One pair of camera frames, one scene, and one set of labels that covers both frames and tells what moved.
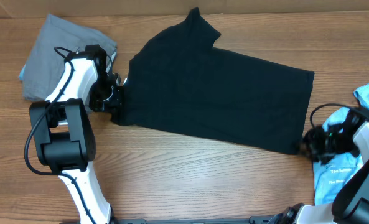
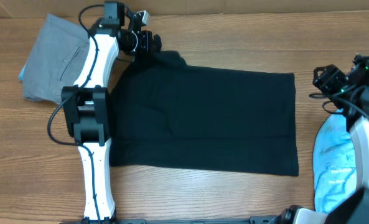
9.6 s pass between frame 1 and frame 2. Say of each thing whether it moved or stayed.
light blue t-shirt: stayed
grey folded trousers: stayed
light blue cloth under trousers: stayed
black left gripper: moved
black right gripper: moved
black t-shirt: moved
